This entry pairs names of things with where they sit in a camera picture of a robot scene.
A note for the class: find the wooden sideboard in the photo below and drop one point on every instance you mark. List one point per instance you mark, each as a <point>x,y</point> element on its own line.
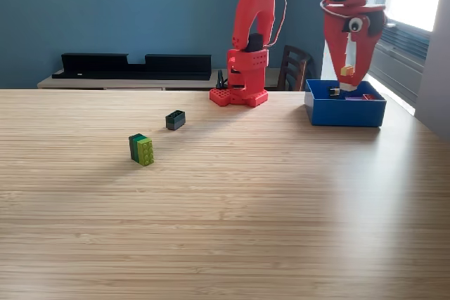
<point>105,84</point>

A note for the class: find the blue bin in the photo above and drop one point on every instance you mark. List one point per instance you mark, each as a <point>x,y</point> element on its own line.
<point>344,114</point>

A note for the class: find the dark green grey brick stack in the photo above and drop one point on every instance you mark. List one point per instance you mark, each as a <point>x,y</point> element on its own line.
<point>175,121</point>

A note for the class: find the yellow toy digger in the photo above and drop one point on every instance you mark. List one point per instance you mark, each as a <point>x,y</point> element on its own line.
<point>334,92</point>

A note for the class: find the yellow red white brick stack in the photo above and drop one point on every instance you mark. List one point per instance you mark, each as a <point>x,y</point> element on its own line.
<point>347,70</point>

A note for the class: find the dark wooden chair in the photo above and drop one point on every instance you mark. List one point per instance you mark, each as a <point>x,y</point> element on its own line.
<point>293,64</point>

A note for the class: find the black shelf tray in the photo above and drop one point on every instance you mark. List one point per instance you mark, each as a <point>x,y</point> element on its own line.
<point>105,68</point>

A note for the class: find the grey wall heater unit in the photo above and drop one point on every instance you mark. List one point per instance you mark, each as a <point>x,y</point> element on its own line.
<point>400,57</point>

